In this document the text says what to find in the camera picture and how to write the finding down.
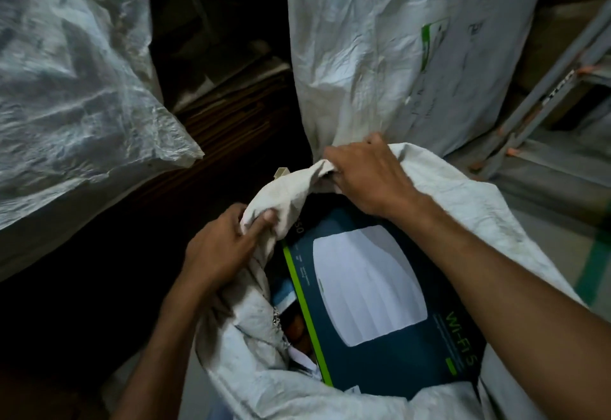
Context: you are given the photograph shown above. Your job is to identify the person's left hand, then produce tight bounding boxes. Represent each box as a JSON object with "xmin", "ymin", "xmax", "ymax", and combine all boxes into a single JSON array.
[{"xmin": 183, "ymin": 202, "xmax": 280, "ymax": 291}]

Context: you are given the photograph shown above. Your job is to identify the person's right hand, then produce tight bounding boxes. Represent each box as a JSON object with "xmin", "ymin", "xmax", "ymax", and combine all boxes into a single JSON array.
[{"xmin": 323, "ymin": 132, "xmax": 426, "ymax": 221}]

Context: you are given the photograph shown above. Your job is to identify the small light blue box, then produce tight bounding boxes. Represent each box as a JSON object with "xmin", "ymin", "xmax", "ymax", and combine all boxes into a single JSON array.
[{"xmin": 270, "ymin": 279, "xmax": 323, "ymax": 380}]

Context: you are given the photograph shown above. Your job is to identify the white woven sack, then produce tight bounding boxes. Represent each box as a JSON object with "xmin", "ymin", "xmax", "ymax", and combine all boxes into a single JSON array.
[{"xmin": 194, "ymin": 141, "xmax": 591, "ymax": 420}]

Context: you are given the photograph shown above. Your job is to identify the dark box white label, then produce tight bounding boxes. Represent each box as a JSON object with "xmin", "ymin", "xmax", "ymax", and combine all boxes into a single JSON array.
[{"xmin": 280, "ymin": 194, "xmax": 488, "ymax": 399}]

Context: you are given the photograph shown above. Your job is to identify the person's right forearm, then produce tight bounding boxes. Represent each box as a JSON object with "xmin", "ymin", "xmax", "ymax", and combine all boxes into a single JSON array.
[{"xmin": 393, "ymin": 193, "xmax": 611, "ymax": 420}]

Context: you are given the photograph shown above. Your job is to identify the person's left forearm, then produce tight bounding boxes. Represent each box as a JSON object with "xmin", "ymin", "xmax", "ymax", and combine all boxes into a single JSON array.
[{"xmin": 109, "ymin": 271, "xmax": 225, "ymax": 420}]

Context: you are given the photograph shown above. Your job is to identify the large white sack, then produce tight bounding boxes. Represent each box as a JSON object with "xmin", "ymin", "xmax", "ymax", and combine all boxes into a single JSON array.
[{"xmin": 0, "ymin": 0, "xmax": 205, "ymax": 282}]

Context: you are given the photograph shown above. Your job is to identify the tall white sack green mark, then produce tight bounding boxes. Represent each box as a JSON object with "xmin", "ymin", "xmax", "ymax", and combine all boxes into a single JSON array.
[{"xmin": 284, "ymin": 0, "xmax": 552, "ymax": 160}]

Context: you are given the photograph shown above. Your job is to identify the dark wooden panel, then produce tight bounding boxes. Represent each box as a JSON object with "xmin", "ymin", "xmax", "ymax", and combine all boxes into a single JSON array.
[{"xmin": 0, "ymin": 57, "xmax": 314, "ymax": 377}]

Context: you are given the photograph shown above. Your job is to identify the aluminium step ladder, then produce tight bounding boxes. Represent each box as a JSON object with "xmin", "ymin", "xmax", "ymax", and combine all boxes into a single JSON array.
[{"xmin": 470, "ymin": 4, "xmax": 611, "ymax": 182}]

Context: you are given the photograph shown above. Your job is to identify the stacked cardboard boxes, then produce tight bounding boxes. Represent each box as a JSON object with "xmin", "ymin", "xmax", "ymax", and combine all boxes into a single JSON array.
[{"xmin": 513, "ymin": 0, "xmax": 611, "ymax": 120}]

